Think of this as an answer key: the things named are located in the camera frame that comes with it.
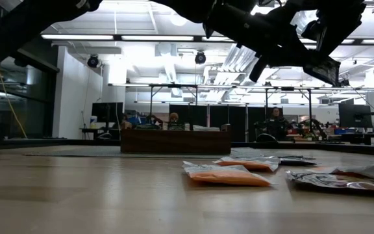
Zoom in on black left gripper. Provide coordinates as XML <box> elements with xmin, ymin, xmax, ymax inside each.
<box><xmin>205</xmin><ymin>3</ymin><xmax>332</xmax><ymax>83</ymax></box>

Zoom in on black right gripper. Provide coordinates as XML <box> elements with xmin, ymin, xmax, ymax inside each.
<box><xmin>301</xmin><ymin>19</ymin><xmax>364</xmax><ymax>56</ymax></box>

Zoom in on dark purple tea packet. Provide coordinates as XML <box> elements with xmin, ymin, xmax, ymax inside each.
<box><xmin>303</xmin><ymin>57</ymin><xmax>342</xmax><ymax>87</ymax></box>
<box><xmin>278</xmin><ymin>155</ymin><xmax>318</xmax><ymax>166</ymax></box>

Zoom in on wooden three-compartment tray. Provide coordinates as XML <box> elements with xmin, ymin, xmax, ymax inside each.
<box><xmin>120</xmin><ymin>124</ymin><xmax>232</xmax><ymax>155</ymax></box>

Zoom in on brown peach tea packet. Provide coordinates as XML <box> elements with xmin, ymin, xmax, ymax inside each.
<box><xmin>286</xmin><ymin>170</ymin><xmax>374</xmax><ymax>193</ymax></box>

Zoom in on person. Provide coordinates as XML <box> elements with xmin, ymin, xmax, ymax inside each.
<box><xmin>260</xmin><ymin>106</ymin><xmax>292</xmax><ymax>141</ymax></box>
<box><xmin>168</xmin><ymin>112</ymin><xmax>185</xmax><ymax>131</ymax></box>

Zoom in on black computer monitor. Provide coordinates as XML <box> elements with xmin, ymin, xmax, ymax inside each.
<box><xmin>338</xmin><ymin>103</ymin><xmax>373</xmax><ymax>129</ymax></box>
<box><xmin>91</xmin><ymin>101</ymin><xmax>124</xmax><ymax>124</ymax></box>

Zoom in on round black ceiling speaker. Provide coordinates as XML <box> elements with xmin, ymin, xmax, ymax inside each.
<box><xmin>86</xmin><ymin>54</ymin><xmax>100</xmax><ymax>68</ymax></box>
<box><xmin>194</xmin><ymin>51</ymin><xmax>207</xmax><ymax>65</ymax></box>

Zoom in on black partition wall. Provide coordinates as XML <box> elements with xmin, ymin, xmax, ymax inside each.
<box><xmin>169</xmin><ymin>103</ymin><xmax>285</xmax><ymax>143</ymax></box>

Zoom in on black metal table frame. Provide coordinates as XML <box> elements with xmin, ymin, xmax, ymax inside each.
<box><xmin>0</xmin><ymin>138</ymin><xmax>374</xmax><ymax>157</ymax></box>

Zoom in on yellow hanging cable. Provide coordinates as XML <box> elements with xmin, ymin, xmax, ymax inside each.
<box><xmin>0</xmin><ymin>0</ymin><xmax>29</xmax><ymax>140</ymax></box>

